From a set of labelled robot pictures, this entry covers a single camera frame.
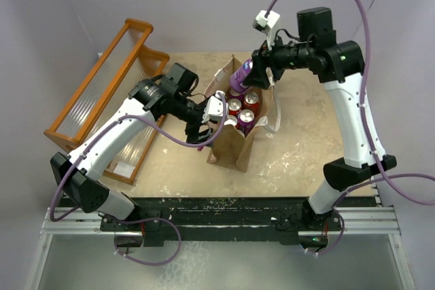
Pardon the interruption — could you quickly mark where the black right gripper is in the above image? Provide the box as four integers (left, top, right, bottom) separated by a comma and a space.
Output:
244, 27, 315, 88

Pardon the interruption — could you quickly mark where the purple soda can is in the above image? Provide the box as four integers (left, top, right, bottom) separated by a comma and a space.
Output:
237, 109, 255, 135
228, 89, 243, 101
230, 59, 252, 94

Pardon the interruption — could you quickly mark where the red cola can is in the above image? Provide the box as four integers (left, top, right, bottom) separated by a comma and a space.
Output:
224, 115, 238, 128
243, 92, 260, 112
228, 98, 242, 117

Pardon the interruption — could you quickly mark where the brown canvas tote bag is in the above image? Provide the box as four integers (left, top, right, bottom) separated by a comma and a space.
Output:
205, 57, 281, 173

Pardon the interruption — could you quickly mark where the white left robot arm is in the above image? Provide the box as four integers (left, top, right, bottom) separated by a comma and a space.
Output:
50, 62, 228, 230

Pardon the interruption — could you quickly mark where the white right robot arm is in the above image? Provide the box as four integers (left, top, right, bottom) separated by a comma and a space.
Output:
242, 7, 397, 230

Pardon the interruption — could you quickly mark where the orange wooden framed tray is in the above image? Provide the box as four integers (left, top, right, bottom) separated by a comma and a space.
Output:
43, 18, 171, 185

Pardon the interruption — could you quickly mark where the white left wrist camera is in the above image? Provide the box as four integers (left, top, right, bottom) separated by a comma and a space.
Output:
202, 90, 228, 124

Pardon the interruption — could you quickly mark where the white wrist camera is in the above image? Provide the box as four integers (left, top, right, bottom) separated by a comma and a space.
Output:
202, 90, 228, 124
253, 10, 281, 50

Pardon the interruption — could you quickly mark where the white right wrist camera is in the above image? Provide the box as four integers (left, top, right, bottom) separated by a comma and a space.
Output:
253, 10, 281, 50

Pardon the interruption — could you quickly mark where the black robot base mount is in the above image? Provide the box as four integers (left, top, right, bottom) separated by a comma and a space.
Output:
59, 196, 378, 249

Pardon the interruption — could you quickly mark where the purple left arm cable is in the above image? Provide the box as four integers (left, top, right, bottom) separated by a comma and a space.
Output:
49, 92, 228, 266

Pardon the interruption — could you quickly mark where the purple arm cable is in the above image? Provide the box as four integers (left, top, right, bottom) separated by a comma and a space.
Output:
49, 92, 228, 266
266, 0, 435, 257

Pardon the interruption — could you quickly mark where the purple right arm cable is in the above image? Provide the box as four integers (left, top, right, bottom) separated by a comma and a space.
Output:
266, 0, 435, 257

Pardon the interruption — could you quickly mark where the aluminium front rail frame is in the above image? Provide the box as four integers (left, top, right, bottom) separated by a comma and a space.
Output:
23, 204, 417, 290

